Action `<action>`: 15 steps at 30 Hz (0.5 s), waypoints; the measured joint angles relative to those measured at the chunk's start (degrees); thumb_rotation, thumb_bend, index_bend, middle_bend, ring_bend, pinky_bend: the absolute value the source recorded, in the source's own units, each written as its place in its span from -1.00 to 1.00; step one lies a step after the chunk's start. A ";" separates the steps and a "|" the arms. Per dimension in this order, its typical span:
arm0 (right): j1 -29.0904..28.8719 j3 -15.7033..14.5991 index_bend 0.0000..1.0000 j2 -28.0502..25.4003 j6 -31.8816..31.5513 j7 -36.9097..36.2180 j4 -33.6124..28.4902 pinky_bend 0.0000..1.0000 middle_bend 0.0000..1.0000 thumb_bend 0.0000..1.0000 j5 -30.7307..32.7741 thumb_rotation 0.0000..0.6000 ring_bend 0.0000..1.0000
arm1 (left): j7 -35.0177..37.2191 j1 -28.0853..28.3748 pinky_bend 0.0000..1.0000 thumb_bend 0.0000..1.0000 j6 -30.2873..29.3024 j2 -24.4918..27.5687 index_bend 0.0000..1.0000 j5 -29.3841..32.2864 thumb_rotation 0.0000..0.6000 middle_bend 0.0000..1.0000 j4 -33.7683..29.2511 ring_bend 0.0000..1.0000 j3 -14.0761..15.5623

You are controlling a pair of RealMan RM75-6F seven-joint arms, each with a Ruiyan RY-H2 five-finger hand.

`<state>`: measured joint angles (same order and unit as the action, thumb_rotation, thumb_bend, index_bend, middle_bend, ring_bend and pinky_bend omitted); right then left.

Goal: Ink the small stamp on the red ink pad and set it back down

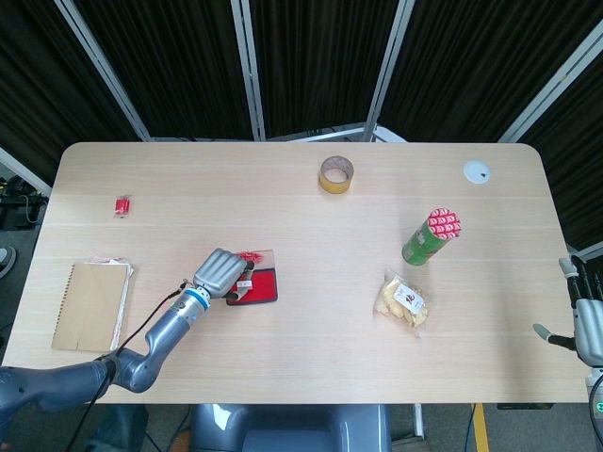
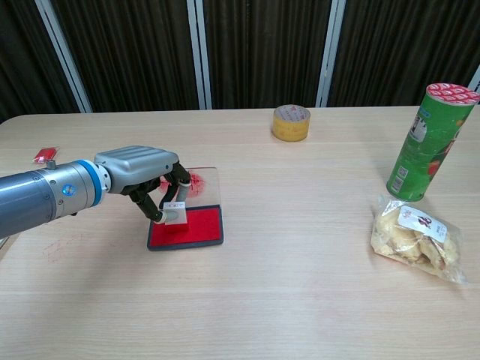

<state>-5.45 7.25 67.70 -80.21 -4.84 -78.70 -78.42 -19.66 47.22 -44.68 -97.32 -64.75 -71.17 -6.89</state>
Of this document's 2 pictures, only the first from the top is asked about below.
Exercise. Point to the white partition frame post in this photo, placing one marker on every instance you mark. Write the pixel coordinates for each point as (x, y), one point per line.
(386, 70)
(108, 70)
(551, 89)
(252, 70)

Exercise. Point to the red ink pad clear lid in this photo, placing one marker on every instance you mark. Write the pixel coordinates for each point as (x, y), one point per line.
(264, 282)

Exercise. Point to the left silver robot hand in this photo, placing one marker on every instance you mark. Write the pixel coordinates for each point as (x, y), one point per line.
(221, 273)

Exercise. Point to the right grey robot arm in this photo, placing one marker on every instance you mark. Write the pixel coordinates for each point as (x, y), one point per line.
(596, 391)

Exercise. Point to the clear bag of snacks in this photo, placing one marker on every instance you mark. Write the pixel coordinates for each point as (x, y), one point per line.
(400, 303)

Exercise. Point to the white round table grommet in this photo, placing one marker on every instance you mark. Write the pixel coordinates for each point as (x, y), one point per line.
(476, 172)

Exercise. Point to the grey robot torso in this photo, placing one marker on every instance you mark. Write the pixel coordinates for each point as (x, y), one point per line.
(292, 428)

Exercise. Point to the green chips can red lid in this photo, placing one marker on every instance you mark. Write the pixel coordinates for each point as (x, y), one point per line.
(424, 242)

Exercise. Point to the brown spiral notebook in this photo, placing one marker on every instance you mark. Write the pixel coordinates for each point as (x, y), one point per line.
(89, 306)

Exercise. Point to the yellow packing tape roll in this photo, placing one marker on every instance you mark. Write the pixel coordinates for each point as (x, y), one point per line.
(337, 183)

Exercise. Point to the small red packet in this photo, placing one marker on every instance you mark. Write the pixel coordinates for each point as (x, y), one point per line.
(123, 206)

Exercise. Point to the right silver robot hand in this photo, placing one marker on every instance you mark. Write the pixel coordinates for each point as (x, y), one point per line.
(589, 325)

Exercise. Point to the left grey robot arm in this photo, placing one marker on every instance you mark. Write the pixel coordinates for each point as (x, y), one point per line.
(151, 348)

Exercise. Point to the grey shoe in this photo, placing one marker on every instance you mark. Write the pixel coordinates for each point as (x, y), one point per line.
(5, 261)

